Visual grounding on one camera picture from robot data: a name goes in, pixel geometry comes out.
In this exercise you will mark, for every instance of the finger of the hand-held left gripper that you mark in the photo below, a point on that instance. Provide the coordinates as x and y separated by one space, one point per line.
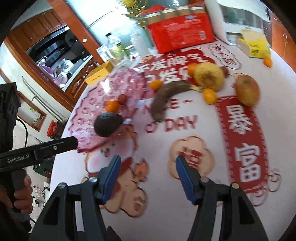
57 146

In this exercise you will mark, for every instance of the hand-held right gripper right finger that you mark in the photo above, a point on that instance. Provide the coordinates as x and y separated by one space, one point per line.
185 181

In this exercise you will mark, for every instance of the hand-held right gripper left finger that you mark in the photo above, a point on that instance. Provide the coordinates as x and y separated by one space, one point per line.
112 176

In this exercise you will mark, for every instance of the pink plastic fruit tray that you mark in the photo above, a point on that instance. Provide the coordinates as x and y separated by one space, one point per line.
92 104

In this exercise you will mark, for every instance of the overripe brown banana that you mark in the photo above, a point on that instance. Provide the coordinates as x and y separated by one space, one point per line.
166 97

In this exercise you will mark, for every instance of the orange tangerine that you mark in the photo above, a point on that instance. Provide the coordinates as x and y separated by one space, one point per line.
210 96
112 106
155 85
192 70
267 62

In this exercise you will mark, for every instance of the red yellow apple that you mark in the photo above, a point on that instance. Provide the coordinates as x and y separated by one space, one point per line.
248 91

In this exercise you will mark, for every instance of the dark red small fruit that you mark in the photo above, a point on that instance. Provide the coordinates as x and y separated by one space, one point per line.
122 99
224 70

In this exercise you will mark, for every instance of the person's left hand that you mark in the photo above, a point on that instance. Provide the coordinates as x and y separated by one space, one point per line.
24 197

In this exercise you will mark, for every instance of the red container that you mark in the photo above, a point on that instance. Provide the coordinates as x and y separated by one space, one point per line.
52 128

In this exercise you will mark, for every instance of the dark avocado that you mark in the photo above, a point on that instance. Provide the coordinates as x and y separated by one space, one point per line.
107 125

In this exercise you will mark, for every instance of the pink kitchen pot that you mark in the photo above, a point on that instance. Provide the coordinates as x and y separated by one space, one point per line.
59 76

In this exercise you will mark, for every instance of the yellow cardboard box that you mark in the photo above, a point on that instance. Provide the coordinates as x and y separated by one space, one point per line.
98 74

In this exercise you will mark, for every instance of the black range hood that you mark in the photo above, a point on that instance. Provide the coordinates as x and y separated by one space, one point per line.
50 44

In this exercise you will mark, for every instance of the clear bottle green label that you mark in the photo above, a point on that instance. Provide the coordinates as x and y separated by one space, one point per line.
113 46

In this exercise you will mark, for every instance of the white plastic jug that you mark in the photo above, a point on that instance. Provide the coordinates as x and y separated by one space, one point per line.
140 42

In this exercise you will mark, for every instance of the steel refrigerator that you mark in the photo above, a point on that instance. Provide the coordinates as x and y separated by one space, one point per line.
104 16

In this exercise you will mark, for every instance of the red plastic package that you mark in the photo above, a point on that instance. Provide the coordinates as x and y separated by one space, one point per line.
180 34

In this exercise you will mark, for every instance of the yellow tissue box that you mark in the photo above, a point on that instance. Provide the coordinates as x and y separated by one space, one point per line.
254 45

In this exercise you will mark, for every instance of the brown paper cup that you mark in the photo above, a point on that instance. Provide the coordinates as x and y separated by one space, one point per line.
197 9
169 14
183 11
153 18

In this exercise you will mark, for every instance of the white kitchen appliance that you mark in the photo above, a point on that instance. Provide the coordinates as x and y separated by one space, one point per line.
242 18

